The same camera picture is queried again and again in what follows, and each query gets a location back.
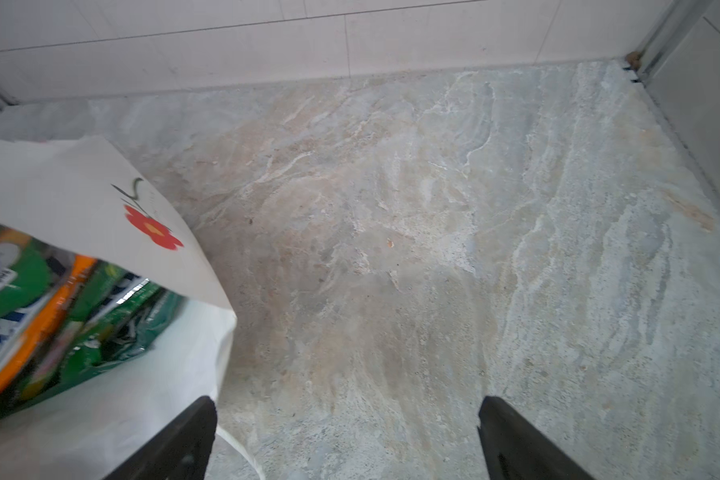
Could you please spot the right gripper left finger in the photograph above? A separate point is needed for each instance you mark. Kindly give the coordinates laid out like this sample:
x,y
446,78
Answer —
x,y
181,450

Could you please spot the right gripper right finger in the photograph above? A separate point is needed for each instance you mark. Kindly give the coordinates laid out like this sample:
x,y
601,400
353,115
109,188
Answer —
x,y
514,449

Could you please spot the orange Fox's candy pack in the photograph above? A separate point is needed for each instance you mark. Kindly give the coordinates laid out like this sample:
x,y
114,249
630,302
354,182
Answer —
x,y
24,330

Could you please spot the green Fox's candy pack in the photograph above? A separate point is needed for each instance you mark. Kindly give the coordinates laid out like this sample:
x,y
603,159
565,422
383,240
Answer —
x,y
30,272

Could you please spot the white floral paper bag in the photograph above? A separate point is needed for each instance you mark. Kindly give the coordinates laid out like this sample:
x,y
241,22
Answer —
x,y
84,197

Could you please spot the dark green crisps bag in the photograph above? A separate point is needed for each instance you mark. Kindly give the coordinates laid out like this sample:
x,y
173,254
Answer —
x,y
136,335

